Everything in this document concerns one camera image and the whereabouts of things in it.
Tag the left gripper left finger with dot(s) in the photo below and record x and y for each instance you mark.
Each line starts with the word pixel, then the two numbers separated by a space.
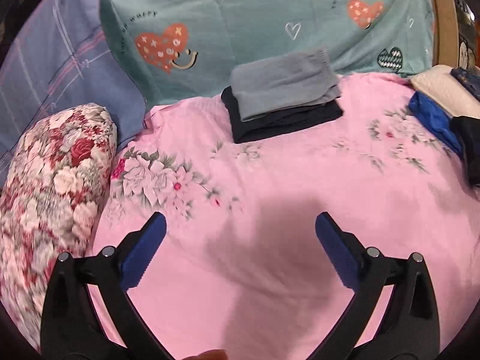
pixel 87 313

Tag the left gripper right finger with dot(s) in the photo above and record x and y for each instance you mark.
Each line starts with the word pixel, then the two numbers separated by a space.
pixel 393 312

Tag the grey fleece pants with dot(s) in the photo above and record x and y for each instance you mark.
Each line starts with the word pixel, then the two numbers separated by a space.
pixel 297 79

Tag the left hand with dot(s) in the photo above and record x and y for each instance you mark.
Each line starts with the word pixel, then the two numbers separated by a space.
pixel 212 354

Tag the red floral quilt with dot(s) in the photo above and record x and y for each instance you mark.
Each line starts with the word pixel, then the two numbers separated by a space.
pixel 50 203

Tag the pink floral bed sheet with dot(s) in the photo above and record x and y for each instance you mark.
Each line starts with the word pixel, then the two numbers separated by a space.
pixel 241 268

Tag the black garment in pile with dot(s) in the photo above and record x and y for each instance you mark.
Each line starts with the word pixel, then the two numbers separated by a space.
pixel 467 131

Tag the blue garment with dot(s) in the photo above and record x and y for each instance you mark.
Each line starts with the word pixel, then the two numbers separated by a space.
pixel 435 120

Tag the white textured cloth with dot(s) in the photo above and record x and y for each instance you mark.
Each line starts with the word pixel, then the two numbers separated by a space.
pixel 439 85

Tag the folded black garment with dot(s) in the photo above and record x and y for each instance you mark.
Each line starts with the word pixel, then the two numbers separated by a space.
pixel 277 123

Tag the blue plaid pillow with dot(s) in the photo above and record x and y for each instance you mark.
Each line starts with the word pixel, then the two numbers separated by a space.
pixel 60 59

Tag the wooden headboard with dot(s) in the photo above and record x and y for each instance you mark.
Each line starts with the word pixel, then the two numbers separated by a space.
pixel 446 33

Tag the teal heart pattern pillow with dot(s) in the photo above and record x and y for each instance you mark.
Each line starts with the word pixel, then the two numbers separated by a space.
pixel 178 49

